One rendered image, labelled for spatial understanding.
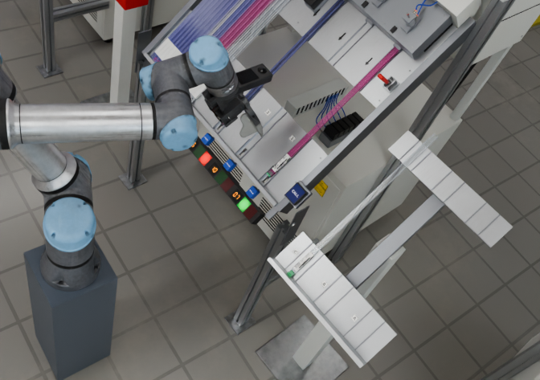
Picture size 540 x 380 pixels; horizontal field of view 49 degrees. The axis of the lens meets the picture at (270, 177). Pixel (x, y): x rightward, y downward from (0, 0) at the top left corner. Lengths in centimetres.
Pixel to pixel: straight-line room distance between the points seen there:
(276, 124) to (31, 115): 74
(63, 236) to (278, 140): 63
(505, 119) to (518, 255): 92
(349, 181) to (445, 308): 89
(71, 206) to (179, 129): 42
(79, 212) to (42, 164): 14
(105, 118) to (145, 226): 124
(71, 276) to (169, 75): 60
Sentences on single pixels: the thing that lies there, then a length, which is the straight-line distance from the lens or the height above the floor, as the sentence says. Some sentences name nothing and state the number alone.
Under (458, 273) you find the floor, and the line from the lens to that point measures 272.
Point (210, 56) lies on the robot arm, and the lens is 124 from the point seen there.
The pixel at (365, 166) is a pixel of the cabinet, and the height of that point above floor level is 62.
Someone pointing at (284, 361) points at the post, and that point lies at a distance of 221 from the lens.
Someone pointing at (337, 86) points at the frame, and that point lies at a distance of 213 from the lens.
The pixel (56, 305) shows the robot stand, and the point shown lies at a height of 55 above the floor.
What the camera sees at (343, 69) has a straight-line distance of 167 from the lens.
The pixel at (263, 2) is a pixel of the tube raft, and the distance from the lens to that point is 182.
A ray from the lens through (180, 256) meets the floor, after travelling 233.
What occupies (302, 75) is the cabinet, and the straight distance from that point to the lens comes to 218.
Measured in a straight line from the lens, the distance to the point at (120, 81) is 256.
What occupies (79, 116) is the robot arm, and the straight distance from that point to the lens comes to 118.
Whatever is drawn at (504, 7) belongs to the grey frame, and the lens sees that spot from 162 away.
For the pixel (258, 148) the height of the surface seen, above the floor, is 76.
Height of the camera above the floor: 200
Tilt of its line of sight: 50 degrees down
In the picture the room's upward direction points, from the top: 22 degrees clockwise
